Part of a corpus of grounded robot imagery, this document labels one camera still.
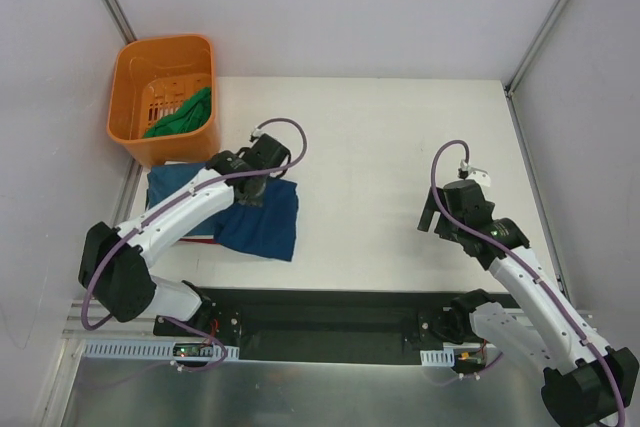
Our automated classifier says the dark blue t shirt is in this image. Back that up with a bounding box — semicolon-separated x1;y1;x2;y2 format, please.
211;179;299;262

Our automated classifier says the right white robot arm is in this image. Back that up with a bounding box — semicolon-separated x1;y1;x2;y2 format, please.
418;180;639;426

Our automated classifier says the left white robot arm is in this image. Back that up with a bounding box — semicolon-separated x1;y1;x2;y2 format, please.
78;133;296;336

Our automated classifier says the green t shirt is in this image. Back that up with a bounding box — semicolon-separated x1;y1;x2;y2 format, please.
144;87;212;138

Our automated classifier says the folded light blue t shirt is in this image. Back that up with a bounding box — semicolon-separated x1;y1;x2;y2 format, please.
145;162;205;209

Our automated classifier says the folded red t shirt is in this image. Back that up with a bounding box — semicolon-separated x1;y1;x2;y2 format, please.
179;236;219;245

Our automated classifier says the orange plastic basket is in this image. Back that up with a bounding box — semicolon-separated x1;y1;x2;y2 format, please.
106;34;220;167

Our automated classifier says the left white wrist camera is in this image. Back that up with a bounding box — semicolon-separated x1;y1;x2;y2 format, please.
249;127;264;142

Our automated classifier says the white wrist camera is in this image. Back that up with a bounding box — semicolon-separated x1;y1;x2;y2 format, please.
458;160;492;188
249;127;264;142

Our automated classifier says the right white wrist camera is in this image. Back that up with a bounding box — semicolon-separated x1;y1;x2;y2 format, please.
458;160;492;188

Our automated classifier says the right slotted cable duct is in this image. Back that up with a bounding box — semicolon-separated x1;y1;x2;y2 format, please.
420;348;456;368

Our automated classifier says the slotted cable duct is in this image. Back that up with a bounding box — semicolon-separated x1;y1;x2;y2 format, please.
83;340;223;362
420;348;456;368

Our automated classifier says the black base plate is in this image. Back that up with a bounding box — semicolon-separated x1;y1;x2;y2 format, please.
152;286;511;363

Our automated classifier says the left slotted cable duct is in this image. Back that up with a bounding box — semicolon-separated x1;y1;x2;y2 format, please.
83;340;223;362

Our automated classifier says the aluminium rail frame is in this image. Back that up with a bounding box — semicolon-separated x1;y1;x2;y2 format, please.
62;299;601;348

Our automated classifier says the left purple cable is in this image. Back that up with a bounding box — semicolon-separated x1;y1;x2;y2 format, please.
80;118;309;373

